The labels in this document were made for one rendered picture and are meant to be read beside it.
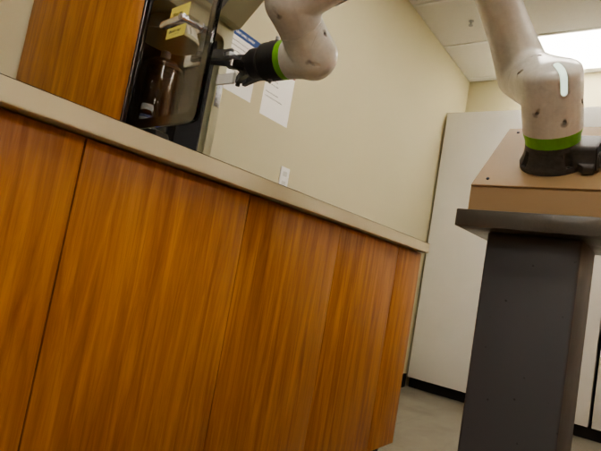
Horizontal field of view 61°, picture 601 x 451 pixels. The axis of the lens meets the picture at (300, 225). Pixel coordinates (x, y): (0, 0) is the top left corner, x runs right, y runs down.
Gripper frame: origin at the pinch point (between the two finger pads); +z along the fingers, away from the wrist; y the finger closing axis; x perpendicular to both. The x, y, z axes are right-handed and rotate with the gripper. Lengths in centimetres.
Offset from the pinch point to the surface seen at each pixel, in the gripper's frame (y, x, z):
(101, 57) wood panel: 25.8, 7.3, 7.0
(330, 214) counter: -38, 30, -22
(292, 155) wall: -107, -8, 51
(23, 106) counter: 53, 31, -22
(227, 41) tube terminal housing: -12.4, -15.5, 8.0
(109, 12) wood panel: 25.8, -3.8, 7.6
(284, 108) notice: -95, -28, 51
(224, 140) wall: -60, -1, 51
